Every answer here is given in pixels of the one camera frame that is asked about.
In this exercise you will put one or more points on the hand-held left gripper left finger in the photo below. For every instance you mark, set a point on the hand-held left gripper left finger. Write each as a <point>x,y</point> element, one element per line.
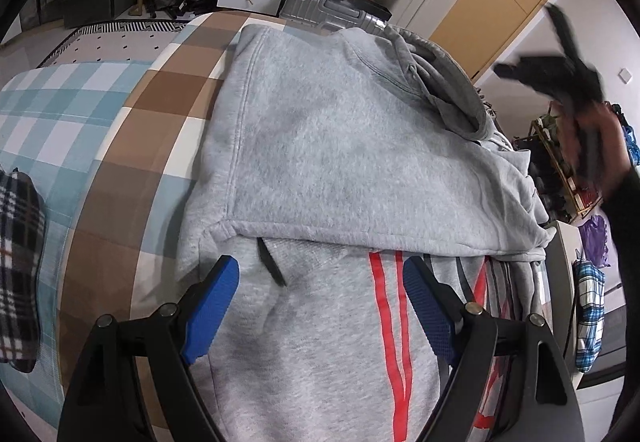
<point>210,312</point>

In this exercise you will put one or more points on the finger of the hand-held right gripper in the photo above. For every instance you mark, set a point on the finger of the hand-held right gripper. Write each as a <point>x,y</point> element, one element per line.
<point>525,69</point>
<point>564,34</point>

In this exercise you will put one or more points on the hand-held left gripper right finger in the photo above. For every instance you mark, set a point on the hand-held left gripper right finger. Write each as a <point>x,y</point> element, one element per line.
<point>430,312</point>

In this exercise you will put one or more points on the grey printed hoodie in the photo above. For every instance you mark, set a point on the grey printed hoodie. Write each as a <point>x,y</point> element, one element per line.
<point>325,146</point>

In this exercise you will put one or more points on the person's right hand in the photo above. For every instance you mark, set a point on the person's right hand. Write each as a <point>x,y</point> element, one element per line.
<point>612,146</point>

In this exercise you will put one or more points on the wooden door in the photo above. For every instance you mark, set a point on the wooden door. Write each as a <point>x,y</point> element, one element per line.
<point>500,6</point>

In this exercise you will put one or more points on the wooden shoe rack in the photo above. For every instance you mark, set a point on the wooden shoe rack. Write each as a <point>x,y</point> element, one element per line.
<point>570,184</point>

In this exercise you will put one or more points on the purple cloth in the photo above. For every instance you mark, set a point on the purple cloth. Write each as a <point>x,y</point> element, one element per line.
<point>595,237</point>

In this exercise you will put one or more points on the blue plaid blanket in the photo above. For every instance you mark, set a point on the blue plaid blanket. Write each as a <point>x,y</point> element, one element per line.
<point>590,312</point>

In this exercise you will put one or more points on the flat black box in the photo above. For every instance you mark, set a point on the flat black box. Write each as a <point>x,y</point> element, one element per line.
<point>372,7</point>

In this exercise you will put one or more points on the black plaid cloth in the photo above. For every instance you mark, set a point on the black plaid cloth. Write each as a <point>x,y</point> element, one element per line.
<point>20,262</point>

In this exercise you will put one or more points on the silver suitcase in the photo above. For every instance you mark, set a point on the silver suitcase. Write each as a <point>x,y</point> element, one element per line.
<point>320,14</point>

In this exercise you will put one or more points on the checked bed sheet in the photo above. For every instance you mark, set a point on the checked bed sheet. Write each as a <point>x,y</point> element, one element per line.
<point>75,111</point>

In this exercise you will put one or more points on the white light switch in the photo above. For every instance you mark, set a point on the white light switch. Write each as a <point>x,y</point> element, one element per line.
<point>625,75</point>

